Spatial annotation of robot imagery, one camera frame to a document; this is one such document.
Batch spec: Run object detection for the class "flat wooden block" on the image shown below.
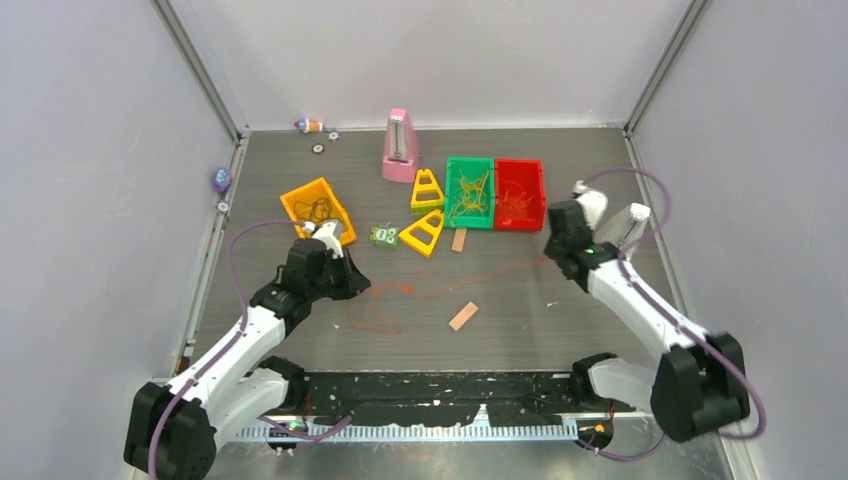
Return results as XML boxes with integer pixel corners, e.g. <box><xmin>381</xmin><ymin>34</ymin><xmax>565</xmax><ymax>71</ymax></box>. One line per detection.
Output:
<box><xmin>448</xmin><ymin>302</ymin><xmax>479</xmax><ymax>331</ymax></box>

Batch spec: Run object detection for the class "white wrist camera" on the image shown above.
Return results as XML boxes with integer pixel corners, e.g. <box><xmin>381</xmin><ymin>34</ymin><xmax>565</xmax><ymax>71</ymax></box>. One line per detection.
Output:
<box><xmin>301</xmin><ymin>219</ymin><xmax>345</xmax><ymax>260</ymax></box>
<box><xmin>572</xmin><ymin>180</ymin><xmax>608</xmax><ymax>230</ymax></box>

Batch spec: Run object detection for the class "small toy figurine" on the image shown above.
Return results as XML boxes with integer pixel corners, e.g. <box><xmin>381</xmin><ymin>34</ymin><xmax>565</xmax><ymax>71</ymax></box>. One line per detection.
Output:
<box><xmin>293</xmin><ymin>117</ymin><xmax>325</xmax><ymax>134</ymax></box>

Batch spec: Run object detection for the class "small wooden block upright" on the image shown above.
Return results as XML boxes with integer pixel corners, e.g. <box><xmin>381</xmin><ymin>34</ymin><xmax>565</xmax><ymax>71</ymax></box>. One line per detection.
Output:
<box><xmin>451</xmin><ymin>228</ymin><xmax>467</xmax><ymax>253</ymax></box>

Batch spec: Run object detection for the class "purple toy ball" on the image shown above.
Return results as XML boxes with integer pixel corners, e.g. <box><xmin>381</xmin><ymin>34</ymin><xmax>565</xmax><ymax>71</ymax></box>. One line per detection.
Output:
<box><xmin>212</xmin><ymin>167</ymin><xmax>233</xmax><ymax>194</ymax></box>

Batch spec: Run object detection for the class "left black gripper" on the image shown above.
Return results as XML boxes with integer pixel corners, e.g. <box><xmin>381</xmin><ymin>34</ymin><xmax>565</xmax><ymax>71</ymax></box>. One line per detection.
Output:
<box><xmin>307</xmin><ymin>247</ymin><xmax>369</xmax><ymax>301</ymax></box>

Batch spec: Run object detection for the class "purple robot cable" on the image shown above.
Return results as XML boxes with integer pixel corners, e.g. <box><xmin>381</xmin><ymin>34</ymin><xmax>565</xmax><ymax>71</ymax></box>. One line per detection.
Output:
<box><xmin>146</xmin><ymin>219</ymin><xmax>352</xmax><ymax>480</ymax></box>
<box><xmin>574</xmin><ymin>167</ymin><xmax>768</xmax><ymax>461</ymax></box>

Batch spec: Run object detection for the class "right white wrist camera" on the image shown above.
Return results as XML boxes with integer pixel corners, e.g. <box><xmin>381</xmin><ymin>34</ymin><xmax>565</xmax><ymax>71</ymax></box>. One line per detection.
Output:
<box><xmin>572</xmin><ymin>180</ymin><xmax>608</xmax><ymax>230</ymax></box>

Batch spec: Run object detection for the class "yellow triangle block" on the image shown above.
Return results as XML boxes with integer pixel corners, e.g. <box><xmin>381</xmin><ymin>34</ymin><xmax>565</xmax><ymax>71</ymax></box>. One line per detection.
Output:
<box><xmin>410</xmin><ymin>168</ymin><xmax>445</xmax><ymax>215</ymax></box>
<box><xmin>399</xmin><ymin>210</ymin><xmax>444</xmax><ymax>258</ymax></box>

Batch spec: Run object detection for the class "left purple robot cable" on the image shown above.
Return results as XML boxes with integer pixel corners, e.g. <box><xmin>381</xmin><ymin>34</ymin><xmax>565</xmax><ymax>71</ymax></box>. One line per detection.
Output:
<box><xmin>146</xmin><ymin>219</ymin><xmax>352</xmax><ymax>480</ymax></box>

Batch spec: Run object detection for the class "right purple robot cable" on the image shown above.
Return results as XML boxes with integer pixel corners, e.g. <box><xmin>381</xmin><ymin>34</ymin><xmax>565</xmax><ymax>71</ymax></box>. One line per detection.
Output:
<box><xmin>574</xmin><ymin>167</ymin><xmax>768</xmax><ymax>461</ymax></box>

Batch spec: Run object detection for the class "pink metronome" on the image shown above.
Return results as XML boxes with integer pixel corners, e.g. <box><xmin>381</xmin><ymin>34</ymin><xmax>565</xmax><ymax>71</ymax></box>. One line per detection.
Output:
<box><xmin>381</xmin><ymin>108</ymin><xmax>421</xmax><ymax>184</ymax></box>

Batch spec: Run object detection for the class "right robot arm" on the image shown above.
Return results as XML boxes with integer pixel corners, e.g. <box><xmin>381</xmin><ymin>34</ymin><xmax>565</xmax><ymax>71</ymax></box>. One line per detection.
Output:
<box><xmin>544</xmin><ymin>199</ymin><xmax>754</xmax><ymax>443</ymax></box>

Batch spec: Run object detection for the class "white metronome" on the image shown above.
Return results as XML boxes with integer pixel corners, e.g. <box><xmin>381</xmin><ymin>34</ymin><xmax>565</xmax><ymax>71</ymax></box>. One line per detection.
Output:
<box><xmin>594</xmin><ymin>203</ymin><xmax>652</xmax><ymax>252</ymax></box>

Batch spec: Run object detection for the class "green plastic bin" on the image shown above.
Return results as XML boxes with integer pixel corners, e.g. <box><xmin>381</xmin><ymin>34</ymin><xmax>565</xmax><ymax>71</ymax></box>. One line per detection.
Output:
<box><xmin>444</xmin><ymin>157</ymin><xmax>495</xmax><ymax>230</ymax></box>

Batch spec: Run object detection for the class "orange plastic bin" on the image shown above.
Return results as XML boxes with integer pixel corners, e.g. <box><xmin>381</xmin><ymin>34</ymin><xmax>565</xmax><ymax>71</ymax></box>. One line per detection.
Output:
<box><xmin>280</xmin><ymin>177</ymin><xmax>358</xmax><ymax>246</ymax></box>

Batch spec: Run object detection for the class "yellow cable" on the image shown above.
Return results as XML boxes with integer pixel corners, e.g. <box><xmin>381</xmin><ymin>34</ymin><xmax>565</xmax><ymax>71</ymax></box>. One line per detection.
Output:
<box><xmin>450</xmin><ymin>166</ymin><xmax>493</xmax><ymax>223</ymax></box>

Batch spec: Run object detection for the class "yellow triangle block lower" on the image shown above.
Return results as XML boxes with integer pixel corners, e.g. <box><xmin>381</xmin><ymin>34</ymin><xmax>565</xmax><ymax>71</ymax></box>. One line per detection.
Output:
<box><xmin>399</xmin><ymin>210</ymin><xmax>444</xmax><ymax>258</ymax></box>

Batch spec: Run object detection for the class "red plastic bin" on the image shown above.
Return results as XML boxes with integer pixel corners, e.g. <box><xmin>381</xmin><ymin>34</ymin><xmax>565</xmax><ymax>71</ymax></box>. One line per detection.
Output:
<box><xmin>493</xmin><ymin>158</ymin><xmax>547</xmax><ymax>231</ymax></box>

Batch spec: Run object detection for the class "orange cable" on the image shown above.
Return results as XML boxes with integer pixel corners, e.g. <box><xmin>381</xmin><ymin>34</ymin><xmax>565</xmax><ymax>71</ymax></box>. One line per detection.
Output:
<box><xmin>344</xmin><ymin>173</ymin><xmax>551</xmax><ymax>337</ymax></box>

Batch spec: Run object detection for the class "green owl toy block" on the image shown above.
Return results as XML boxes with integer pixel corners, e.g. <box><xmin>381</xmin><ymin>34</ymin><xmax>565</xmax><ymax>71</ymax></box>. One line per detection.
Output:
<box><xmin>369</xmin><ymin>225</ymin><xmax>400</xmax><ymax>247</ymax></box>

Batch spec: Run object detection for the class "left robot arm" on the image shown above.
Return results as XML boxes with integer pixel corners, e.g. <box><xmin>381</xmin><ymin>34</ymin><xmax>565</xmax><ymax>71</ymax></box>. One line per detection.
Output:
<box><xmin>123</xmin><ymin>234</ymin><xmax>371</xmax><ymax>479</ymax></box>

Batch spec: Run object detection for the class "yellow triangle block upper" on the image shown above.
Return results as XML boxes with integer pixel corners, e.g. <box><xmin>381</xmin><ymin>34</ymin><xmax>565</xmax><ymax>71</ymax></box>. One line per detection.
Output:
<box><xmin>410</xmin><ymin>168</ymin><xmax>445</xmax><ymax>215</ymax></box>

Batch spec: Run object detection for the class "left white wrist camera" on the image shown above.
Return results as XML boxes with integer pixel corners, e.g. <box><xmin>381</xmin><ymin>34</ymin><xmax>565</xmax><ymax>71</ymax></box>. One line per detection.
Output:
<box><xmin>301</xmin><ymin>219</ymin><xmax>345</xmax><ymax>260</ymax></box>

